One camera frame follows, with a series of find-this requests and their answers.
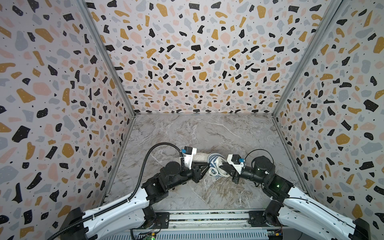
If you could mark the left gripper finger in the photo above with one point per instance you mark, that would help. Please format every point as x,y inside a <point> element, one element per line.
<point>200,164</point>
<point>203,171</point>

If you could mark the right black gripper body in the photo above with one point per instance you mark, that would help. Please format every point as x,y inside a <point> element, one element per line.
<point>236,174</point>

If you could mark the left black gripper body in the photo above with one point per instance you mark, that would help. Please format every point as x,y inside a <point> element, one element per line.
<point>193,175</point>

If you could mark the blue white striped knit sweater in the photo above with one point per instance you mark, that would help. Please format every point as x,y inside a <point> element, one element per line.
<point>215,161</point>

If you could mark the white fluffy teddy bear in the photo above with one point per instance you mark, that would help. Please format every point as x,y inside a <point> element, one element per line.
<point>201,158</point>

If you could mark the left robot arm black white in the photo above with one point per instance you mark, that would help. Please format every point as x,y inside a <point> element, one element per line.
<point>132,211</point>

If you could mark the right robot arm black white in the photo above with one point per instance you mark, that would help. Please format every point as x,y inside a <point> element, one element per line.
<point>291,207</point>

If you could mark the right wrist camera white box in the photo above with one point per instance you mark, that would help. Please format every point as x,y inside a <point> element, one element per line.
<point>237,162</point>

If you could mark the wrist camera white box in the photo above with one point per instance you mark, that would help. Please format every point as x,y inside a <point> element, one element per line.
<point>188,155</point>
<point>237,162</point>

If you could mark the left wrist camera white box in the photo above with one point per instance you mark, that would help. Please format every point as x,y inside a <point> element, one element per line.
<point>188,155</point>

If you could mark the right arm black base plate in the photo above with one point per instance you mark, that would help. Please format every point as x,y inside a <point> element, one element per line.
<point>264,219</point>

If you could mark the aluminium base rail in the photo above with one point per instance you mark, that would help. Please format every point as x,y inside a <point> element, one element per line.
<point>209,225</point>

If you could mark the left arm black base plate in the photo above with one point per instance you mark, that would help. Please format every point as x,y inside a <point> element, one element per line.
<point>156,220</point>

